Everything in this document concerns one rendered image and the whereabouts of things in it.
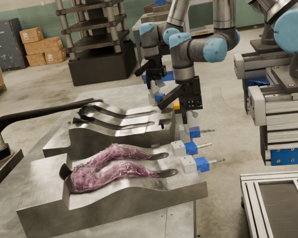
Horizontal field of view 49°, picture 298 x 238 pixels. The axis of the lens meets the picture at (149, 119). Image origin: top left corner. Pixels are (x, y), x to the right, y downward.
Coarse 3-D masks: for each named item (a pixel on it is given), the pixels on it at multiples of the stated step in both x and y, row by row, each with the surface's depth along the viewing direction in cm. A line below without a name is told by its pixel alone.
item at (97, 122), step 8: (88, 104) 136; (80, 112) 130; (104, 112) 134; (112, 112) 136; (144, 112) 134; (152, 112) 133; (80, 120) 122; (88, 120) 122; (96, 120) 126; (112, 128) 124; (120, 128) 125; (128, 128) 122
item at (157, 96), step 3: (156, 93) 167; (159, 93) 167; (162, 93) 166; (150, 96) 166; (156, 96) 165; (159, 96) 164; (162, 96) 164; (150, 99) 167; (153, 99) 166; (156, 99) 165; (150, 102) 167; (153, 102) 167; (156, 102) 167
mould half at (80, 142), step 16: (96, 112) 131; (128, 112) 138; (160, 112) 130; (64, 128) 140; (80, 128) 119; (96, 128) 120; (144, 128) 119; (160, 128) 116; (48, 144) 127; (64, 144) 125; (80, 144) 121; (96, 144) 121; (144, 144) 118; (160, 144) 118
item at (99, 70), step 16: (80, 0) 584; (96, 0) 599; (112, 0) 484; (64, 16) 495; (80, 16) 593; (96, 16) 611; (112, 16) 489; (64, 32) 501; (96, 32) 623; (112, 32) 498; (128, 32) 594; (80, 48) 509; (96, 48) 551; (112, 48) 557; (128, 48) 555; (80, 64) 517; (96, 64) 515; (112, 64) 513; (128, 64) 536; (80, 80) 528; (96, 80) 526; (112, 80) 524
